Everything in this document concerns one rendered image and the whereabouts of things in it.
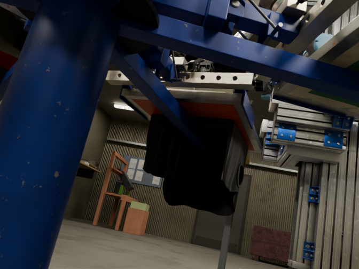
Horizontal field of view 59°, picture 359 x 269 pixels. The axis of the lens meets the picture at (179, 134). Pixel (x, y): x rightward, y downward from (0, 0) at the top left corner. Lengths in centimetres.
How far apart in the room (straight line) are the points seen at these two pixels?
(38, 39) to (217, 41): 44
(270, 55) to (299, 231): 118
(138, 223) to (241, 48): 711
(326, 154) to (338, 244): 45
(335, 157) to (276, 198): 758
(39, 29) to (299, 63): 66
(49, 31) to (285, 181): 899
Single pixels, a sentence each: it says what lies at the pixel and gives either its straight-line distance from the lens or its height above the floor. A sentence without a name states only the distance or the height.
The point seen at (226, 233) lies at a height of 43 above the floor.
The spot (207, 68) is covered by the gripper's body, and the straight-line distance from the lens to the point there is 166.
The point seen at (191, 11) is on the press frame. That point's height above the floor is 96.
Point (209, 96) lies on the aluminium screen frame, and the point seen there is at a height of 97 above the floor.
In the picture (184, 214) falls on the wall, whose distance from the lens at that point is 932.
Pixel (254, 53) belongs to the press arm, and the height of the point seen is 89.
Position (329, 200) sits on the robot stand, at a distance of 188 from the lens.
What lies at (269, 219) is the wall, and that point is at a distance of 933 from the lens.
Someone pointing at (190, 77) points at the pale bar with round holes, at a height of 101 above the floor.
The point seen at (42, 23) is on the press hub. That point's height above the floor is 78.
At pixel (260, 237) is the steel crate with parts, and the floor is 54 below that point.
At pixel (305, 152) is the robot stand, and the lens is 184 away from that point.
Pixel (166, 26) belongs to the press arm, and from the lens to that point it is 88.
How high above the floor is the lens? 42
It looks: 15 degrees up
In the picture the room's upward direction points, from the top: 12 degrees clockwise
